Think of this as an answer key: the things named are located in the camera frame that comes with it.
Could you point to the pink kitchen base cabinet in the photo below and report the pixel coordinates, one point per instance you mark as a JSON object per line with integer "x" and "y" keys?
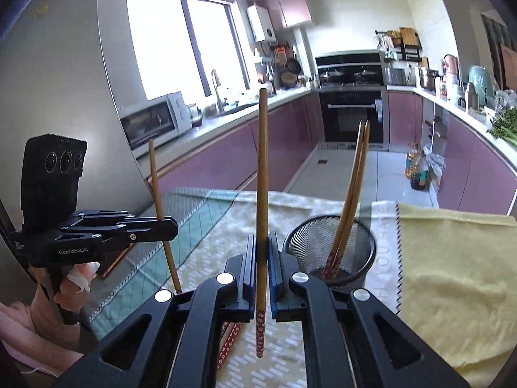
{"x": 464, "y": 161}
{"x": 226, "y": 149}

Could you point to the pink kettle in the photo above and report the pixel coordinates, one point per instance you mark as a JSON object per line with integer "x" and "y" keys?
{"x": 450, "y": 64}

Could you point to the brown wooden chopstick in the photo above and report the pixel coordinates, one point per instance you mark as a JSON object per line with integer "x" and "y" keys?
{"x": 263, "y": 169}
{"x": 231, "y": 341}
{"x": 351, "y": 178}
{"x": 155, "y": 186}
{"x": 360, "y": 169}

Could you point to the black frying pan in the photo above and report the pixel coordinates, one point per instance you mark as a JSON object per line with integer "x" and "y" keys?
{"x": 293, "y": 66}

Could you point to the dark brown-edged board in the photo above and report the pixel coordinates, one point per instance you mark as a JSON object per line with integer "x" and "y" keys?
{"x": 115, "y": 260}

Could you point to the black countertop rack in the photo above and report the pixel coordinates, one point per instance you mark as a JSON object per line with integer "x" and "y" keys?
{"x": 408, "y": 54}

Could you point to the green leafy vegetables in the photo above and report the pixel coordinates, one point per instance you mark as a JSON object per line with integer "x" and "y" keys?
{"x": 505, "y": 125}

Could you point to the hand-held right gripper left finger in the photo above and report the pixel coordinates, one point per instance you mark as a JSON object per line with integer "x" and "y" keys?
{"x": 252, "y": 287}

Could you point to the pink wall cabinet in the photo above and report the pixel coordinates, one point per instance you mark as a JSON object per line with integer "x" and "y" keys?
{"x": 291, "y": 8}

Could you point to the metal sink faucet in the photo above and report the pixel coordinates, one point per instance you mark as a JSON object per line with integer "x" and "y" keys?
{"x": 217, "y": 89}

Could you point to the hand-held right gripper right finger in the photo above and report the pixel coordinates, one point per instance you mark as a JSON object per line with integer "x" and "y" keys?
{"x": 275, "y": 287}

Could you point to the lidded cooking pot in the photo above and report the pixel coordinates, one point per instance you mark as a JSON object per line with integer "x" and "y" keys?
{"x": 330, "y": 76}
{"x": 364, "y": 74}

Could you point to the green grey patterned tablecloth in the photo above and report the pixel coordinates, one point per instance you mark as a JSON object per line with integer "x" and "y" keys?
{"x": 210, "y": 226}

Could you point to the white water heater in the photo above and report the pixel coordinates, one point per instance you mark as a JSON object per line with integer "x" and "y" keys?
{"x": 260, "y": 24}

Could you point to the orange grater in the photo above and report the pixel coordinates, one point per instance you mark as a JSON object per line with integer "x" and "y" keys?
{"x": 280, "y": 55}

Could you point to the wooden cutting board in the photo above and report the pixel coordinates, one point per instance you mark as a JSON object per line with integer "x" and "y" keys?
{"x": 408, "y": 36}

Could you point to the steel stock pot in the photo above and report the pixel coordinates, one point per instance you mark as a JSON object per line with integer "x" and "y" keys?
{"x": 427, "y": 79}

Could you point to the yellow cooking oil bottle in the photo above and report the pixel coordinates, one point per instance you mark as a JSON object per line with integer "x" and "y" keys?
{"x": 411, "y": 161}

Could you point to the kitchen window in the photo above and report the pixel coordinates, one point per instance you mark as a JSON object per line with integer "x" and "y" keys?
{"x": 161, "y": 48}

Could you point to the clear plastic bag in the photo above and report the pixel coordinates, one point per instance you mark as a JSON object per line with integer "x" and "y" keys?
{"x": 507, "y": 99}

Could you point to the white toaster oven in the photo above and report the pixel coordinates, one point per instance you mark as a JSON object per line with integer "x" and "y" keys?
{"x": 177, "y": 113}

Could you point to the black integrated stove oven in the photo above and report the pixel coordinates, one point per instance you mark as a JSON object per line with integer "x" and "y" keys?
{"x": 349, "y": 117}

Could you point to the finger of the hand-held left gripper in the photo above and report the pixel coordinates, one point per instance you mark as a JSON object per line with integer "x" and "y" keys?
{"x": 105, "y": 215}
{"x": 153, "y": 230}

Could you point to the wooden slat partition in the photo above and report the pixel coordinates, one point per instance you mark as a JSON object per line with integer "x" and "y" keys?
{"x": 494, "y": 36}

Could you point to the black mesh utensil holder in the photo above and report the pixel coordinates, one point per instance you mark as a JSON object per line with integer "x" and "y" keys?
{"x": 307, "y": 242}

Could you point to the steel thermos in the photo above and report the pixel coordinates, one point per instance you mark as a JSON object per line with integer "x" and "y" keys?
{"x": 470, "y": 97}

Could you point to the yellow cloth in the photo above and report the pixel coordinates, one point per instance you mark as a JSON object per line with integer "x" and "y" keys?
{"x": 444, "y": 270}

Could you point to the teal appliance cover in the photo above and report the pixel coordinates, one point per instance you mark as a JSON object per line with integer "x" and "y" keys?
{"x": 482, "y": 81}

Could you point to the person's left hand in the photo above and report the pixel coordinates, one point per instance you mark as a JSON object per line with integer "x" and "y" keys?
{"x": 64, "y": 291}

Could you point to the dark glass pot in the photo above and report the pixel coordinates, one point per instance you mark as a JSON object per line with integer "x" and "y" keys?
{"x": 195, "y": 116}

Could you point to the dark cooking oil bottle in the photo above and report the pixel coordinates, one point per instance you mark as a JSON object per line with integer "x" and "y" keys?
{"x": 421, "y": 173}

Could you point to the person's left forearm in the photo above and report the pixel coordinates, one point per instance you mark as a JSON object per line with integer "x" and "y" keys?
{"x": 36, "y": 339}

